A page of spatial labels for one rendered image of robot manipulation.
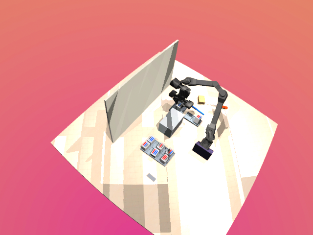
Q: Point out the brown cardboard box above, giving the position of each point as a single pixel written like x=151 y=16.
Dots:
x=201 y=100

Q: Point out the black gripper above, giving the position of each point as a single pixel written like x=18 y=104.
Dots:
x=176 y=97

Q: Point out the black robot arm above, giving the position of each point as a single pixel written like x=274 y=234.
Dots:
x=184 y=89

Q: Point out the grey flat panel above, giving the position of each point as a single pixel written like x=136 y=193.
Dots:
x=136 y=94

